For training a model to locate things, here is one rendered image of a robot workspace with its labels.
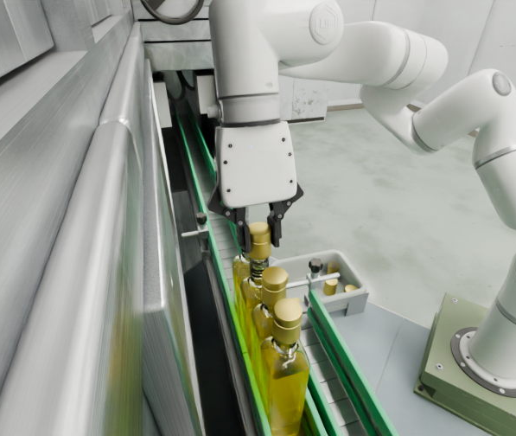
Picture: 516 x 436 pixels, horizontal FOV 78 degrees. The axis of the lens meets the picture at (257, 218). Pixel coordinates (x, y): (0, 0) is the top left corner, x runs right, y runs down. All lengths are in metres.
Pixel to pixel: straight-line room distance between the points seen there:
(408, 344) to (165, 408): 0.73
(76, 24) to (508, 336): 0.76
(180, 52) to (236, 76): 0.92
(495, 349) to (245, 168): 0.60
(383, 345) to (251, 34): 0.76
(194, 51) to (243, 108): 0.93
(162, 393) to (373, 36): 0.50
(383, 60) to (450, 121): 0.19
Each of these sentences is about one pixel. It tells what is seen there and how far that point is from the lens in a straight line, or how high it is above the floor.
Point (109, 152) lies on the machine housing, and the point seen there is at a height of 1.39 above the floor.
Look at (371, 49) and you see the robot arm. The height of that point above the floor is 1.40.
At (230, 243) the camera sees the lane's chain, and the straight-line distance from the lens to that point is 0.92.
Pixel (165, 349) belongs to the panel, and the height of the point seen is 1.28.
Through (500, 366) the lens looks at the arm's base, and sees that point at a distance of 0.82.
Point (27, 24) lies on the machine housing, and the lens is 0.24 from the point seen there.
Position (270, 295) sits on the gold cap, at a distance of 0.43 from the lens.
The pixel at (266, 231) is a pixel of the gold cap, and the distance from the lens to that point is 0.44.
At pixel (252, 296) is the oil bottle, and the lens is 0.51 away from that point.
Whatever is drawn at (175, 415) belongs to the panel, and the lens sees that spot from 0.30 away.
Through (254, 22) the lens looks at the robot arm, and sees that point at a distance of 0.39.
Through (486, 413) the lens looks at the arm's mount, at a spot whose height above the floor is 0.80.
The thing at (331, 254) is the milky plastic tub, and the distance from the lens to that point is 0.98.
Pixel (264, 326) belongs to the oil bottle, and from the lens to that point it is 0.47.
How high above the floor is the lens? 1.46
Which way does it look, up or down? 35 degrees down
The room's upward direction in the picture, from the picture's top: straight up
